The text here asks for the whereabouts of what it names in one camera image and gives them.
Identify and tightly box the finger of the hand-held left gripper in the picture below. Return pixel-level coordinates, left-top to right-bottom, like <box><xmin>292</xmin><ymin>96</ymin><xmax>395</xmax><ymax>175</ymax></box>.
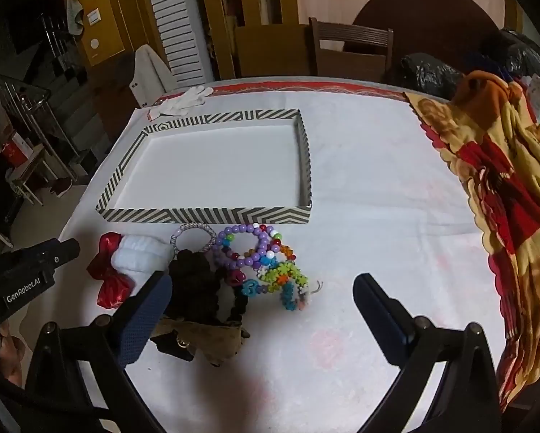
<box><xmin>40</xmin><ymin>238</ymin><xmax>81</xmax><ymax>268</ymax></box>

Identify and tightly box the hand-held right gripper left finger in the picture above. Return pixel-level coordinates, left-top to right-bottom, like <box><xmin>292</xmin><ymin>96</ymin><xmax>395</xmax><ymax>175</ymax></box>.
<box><xmin>13</xmin><ymin>271</ymin><xmax>174</xmax><ymax>433</ymax></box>

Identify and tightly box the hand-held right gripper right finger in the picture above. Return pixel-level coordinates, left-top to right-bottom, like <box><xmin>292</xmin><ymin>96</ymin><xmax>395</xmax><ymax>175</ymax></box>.
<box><xmin>353</xmin><ymin>273</ymin><xmax>501</xmax><ymax>433</ymax></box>

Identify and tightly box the red ribbon hair bow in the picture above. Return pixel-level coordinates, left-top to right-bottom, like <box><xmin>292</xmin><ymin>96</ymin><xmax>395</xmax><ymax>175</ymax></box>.
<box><xmin>87</xmin><ymin>232</ymin><xmax>135</xmax><ymax>310</ymax></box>

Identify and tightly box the black fuzzy scrunchie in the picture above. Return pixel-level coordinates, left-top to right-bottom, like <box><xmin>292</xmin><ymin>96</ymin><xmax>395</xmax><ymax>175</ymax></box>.
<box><xmin>168</xmin><ymin>250</ymin><xmax>226</xmax><ymax>325</ymax></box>

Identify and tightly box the white fluffy scrunchie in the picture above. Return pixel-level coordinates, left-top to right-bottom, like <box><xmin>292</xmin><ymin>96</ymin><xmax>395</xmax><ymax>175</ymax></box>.
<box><xmin>112</xmin><ymin>235</ymin><xmax>174</xmax><ymax>280</ymax></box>

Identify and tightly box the beige bow hair clip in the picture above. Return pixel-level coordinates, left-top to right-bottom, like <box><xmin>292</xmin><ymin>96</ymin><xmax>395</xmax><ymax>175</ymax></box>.
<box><xmin>150</xmin><ymin>318</ymin><xmax>250</xmax><ymax>368</ymax></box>

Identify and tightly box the black ruffled scrunchie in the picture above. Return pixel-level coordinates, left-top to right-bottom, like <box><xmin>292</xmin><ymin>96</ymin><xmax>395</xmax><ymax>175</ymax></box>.
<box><xmin>225</xmin><ymin>280</ymin><xmax>253</xmax><ymax>325</ymax></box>

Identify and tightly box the striped shallow cardboard box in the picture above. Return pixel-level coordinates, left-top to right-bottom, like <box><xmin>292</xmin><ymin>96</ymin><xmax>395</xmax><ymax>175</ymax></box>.
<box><xmin>95</xmin><ymin>109</ymin><xmax>313</xmax><ymax>225</ymax></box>

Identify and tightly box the purple bead bracelet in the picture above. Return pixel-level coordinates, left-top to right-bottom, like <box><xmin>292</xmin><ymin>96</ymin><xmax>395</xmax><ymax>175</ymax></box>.
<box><xmin>213</xmin><ymin>223</ymin><xmax>275</xmax><ymax>269</ymax></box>

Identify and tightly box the multicolour round bead bracelet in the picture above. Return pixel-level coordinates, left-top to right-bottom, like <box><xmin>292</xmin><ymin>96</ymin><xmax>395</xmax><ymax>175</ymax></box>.
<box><xmin>252</xmin><ymin>224</ymin><xmax>293</xmax><ymax>271</ymax></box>

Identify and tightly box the person's left hand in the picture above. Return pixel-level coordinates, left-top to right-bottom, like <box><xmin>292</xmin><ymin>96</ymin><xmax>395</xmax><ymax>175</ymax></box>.
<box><xmin>0</xmin><ymin>324</ymin><xmax>29</xmax><ymax>377</ymax></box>

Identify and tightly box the small white stool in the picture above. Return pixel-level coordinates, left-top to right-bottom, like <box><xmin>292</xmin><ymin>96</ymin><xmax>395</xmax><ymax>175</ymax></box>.
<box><xmin>8</xmin><ymin>144</ymin><xmax>49</xmax><ymax>206</ymax></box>

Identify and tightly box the metal rack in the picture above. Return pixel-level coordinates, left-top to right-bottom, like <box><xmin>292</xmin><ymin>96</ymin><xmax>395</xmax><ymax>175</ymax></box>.
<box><xmin>0</xmin><ymin>72</ymin><xmax>72</xmax><ymax>190</ymax></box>

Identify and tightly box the white work glove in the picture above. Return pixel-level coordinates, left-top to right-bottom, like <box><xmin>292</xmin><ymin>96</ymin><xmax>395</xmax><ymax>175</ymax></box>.
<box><xmin>148</xmin><ymin>86</ymin><xmax>214</xmax><ymax>118</ymax></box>

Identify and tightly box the white cloth garment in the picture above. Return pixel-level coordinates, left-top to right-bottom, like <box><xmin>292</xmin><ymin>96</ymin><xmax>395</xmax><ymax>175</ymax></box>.
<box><xmin>130</xmin><ymin>45</ymin><xmax>176</xmax><ymax>109</ymax></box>

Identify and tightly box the red and yellow printed blanket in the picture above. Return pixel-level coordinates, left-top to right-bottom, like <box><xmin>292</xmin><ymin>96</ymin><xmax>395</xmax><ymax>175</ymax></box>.
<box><xmin>405</xmin><ymin>70</ymin><xmax>540</xmax><ymax>411</ymax></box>

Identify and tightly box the hanging white cloth bag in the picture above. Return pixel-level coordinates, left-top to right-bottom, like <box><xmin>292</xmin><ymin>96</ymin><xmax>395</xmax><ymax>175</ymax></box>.
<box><xmin>67</xmin><ymin>0</ymin><xmax>86</xmax><ymax>37</ymax></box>

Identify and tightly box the black plastic bag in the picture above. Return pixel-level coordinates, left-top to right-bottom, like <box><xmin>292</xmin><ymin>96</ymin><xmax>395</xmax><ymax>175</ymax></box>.
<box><xmin>401</xmin><ymin>53</ymin><xmax>469</xmax><ymax>100</ymax></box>
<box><xmin>482</xmin><ymin>29</ymin><xmax>540</xmax><ymax>82</ymax></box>

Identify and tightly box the white louvered door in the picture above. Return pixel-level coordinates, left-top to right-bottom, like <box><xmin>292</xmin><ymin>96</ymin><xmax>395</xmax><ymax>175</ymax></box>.
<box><xmin>143</xmin><ymin>0</ymin><xmax>208</xmax><ymax>88</ymax></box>

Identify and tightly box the wooden chair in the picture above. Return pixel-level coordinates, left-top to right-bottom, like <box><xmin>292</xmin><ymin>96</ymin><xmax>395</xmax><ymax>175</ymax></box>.
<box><xmin>310</xmin><ymin>17</ymin><xmax>395</xmax><ymax>83</ymax></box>

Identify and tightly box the wooden cabinet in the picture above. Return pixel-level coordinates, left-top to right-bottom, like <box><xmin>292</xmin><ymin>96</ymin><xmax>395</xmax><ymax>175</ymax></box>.
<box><xmin>234</xmin><ymin>25</ymin><xmax>316</xmax><ymax>77</ymax></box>

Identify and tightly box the round brown tabletop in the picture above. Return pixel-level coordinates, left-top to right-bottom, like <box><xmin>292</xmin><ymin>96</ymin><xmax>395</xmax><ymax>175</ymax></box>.
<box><xmin>351</xmin><ymin>0</ymin><xmax>505</xmax><ymax>82</ymax></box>

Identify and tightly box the pink and blue charm bracelet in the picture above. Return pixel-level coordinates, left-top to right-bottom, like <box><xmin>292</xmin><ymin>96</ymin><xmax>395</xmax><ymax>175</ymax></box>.
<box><xmin>225</xmin><ymin>268</ymin><xmax>259</xmax><ymax>298</ymax></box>

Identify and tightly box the silver beaded hair tie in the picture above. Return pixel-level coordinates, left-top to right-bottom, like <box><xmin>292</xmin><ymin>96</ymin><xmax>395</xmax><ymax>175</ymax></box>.
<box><xmin>171</xmin><ymin>223</ymin><xmax>217</xmax><ymax>253</ymax></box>

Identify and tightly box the flower bead bracelet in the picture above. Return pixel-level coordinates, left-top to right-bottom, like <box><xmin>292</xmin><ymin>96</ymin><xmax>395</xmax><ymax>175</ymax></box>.
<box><xmin>256</xmin><ymin>259</ymin><xmax>325</xmax><ymax>312</ymax></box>

